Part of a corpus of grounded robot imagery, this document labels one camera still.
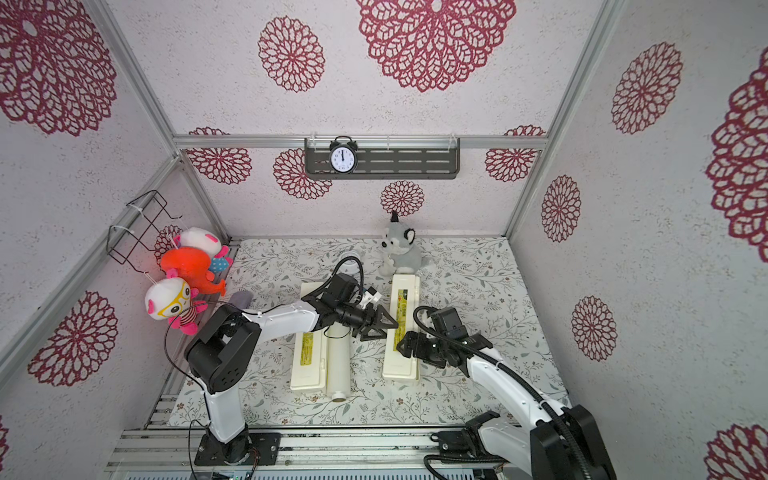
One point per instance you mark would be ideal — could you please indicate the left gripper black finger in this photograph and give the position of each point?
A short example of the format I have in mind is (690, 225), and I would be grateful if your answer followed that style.
(380, 318)
(372, 332)

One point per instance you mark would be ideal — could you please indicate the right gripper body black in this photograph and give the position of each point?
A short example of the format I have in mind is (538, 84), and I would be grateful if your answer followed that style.
(421, 349)

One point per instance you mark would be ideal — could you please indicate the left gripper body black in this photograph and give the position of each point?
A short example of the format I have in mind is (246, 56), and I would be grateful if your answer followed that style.
(357, 318)

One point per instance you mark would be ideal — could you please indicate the cream dispenser lid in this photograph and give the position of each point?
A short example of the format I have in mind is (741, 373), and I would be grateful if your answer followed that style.
(404, 298)

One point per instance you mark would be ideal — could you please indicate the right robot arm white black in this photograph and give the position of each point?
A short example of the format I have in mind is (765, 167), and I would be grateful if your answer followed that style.
(540, 439)

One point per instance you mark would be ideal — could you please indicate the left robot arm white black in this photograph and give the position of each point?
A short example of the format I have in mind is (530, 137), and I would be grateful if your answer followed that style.
(218, 356)

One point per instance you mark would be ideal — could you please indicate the left plastic wrap roll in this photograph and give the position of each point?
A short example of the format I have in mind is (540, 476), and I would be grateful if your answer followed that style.
(339, 358)

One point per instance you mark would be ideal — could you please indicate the grey plush toy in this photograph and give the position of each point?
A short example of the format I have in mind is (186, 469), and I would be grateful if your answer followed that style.
(401, 253)

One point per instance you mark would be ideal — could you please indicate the floral table mat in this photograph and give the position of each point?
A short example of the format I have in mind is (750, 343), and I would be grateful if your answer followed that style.
(479, 277)

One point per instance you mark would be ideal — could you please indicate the black alarm clock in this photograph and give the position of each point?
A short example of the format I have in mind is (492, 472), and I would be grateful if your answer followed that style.
(343, 154)

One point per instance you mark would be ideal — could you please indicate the red plush toy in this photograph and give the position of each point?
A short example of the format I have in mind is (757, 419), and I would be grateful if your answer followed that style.
(192, 265)

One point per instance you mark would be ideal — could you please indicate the white pink plush top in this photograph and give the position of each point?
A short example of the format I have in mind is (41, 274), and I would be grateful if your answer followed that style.
(203, 240)

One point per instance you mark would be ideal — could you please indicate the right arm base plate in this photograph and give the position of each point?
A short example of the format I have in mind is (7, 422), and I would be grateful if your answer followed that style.
(461, 445)

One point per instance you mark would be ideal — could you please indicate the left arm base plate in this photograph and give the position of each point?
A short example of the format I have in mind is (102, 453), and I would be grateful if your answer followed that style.
(260, 449)

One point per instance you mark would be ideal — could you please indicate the grey wall shelf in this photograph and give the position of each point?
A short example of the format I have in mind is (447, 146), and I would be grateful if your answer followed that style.
(386, 163)

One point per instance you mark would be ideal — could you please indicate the black wire basket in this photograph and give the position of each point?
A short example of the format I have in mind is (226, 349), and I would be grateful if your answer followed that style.
(144, 216)

